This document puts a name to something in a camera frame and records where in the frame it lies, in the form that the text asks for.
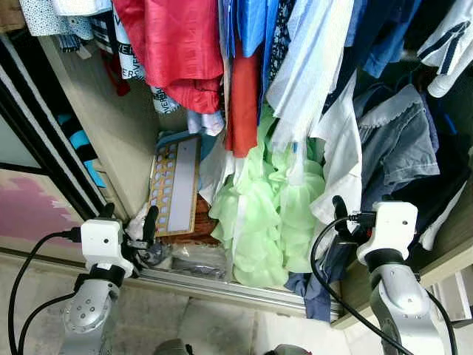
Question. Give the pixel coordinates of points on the black hanging garment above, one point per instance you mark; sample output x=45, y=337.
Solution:
x=447, y=163

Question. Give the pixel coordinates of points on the grey right robot leg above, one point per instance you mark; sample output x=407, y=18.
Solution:
x=288, y=350

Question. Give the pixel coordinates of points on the white navy striped garment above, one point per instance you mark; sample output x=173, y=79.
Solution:
x=451, y=37

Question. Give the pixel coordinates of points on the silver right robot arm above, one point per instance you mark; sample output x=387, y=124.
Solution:
x=399, y=310

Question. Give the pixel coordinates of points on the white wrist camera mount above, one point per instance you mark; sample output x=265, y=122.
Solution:
x=103, y=240
x=392, y=225

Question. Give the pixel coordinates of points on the navy blue cloth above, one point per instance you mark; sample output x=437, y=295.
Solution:
x=318, y=292

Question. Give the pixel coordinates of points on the grey denim shorts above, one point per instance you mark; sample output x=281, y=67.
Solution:
x=399, y=140

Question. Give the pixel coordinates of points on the bright blue hanging shirt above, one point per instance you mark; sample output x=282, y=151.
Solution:
x=251, y=22

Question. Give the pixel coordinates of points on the light green ruffled dress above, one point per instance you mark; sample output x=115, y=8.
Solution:
x=259, y=222

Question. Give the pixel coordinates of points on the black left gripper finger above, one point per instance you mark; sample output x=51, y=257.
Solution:
x=151, y=222

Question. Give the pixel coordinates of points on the blue denim shirt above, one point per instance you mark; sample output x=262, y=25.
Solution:
x=380, y=37

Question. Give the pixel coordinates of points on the orange perforated toy board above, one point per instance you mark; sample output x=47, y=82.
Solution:
x=174, y=185

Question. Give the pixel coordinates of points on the white dotted shirt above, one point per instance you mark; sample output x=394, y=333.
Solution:
x=52, y=15

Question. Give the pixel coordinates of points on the blue black striped sock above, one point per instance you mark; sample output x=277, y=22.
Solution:
x=77, y=144

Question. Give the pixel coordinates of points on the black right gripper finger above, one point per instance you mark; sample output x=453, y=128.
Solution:
x=341, y=213

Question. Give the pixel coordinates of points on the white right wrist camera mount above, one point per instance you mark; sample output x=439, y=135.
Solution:
x=392, y=225

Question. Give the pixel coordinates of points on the white plastic fixture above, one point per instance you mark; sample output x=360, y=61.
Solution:
x=452, y=297

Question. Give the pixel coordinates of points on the pale blue hanging shirt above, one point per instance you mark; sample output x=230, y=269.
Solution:
x=310, y=66

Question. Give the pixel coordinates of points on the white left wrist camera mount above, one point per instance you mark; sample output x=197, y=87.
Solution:
x=103, y=240

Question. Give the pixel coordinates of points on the grey robot leg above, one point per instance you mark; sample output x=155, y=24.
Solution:
x=174, y=348
x=288, y=350

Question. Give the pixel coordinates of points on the red hanging shirt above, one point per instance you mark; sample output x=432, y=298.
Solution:
x=177, y=44

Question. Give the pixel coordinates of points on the silver wardrobe door rail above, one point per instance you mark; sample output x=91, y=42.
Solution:
x=222, y=288

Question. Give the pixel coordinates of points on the black framed sliding wardrobe door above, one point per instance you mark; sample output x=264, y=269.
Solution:
x=29, y=207

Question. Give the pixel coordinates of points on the clear plastic bag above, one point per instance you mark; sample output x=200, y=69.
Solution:
x=196, y=260

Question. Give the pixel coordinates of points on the grey left robot leg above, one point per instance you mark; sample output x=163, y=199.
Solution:
x=174, y=348

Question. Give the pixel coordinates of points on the black white lettered garment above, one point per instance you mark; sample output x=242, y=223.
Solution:
x=122, y=52

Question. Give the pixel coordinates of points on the white hanging shirt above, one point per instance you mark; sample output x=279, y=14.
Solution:
x=341, y=155

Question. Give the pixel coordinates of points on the orange hanging garment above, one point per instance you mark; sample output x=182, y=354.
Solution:
x=242, y=111

